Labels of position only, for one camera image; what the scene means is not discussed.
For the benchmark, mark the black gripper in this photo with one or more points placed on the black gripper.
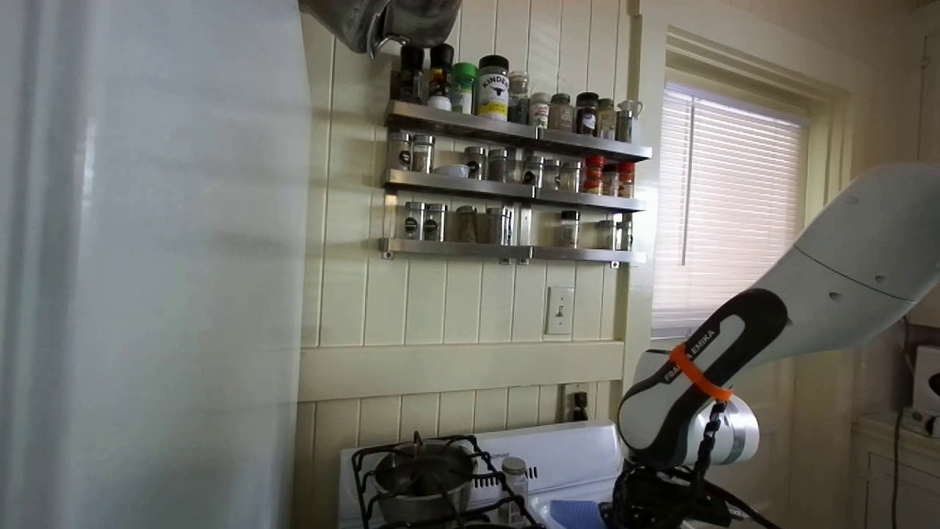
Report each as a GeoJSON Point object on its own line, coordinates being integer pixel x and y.
{"type": "Point", "coordinates": [648, 496]}

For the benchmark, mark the blue fabric cloth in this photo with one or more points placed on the blue fabric cloth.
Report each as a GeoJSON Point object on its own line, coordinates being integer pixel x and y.
{"type": "Point", "coordinates": [576, 515]}

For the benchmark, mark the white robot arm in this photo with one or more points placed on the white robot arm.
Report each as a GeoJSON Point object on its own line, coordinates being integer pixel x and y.
{"type": "Point", "coordinates": [857, 269]}

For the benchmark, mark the white gas stove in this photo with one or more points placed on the white gas stove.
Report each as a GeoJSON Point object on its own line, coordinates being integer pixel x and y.
{"type": "Point", "coordinates": [540, 476]}

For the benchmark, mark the black stove grate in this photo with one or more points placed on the black stove grate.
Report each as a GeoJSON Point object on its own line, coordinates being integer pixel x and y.
{"type": "Point", "coordinates": [498, 490]}

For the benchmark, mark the metal pot on stove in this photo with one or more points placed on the metal pot on stove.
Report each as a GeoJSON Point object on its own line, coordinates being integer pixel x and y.
{"type": "Point", "coordinates": [425, 482]}

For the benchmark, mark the white window blind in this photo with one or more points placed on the white window blind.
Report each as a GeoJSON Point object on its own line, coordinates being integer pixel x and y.
{"type": "Point", "coordinates": [729, 194]}

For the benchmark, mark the metal spice rack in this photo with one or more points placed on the metal spice rack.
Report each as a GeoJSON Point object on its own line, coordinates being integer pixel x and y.
{"type": "Point", "coordinates": [487, 169]}

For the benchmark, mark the white refrigerator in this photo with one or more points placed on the white refrigerator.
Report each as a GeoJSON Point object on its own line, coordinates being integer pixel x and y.
{"type": "Point", "coordinates": [155, 191]}

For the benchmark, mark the black wall outlet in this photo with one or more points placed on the black wall outlet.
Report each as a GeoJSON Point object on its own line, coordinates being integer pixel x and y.
{"type": "Point", "coordinates": [573, 404]}

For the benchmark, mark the wall light switch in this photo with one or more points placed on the wall light switch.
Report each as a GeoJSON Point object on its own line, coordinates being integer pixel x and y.
{"type": "Point", "coordinates": [560, 308]}

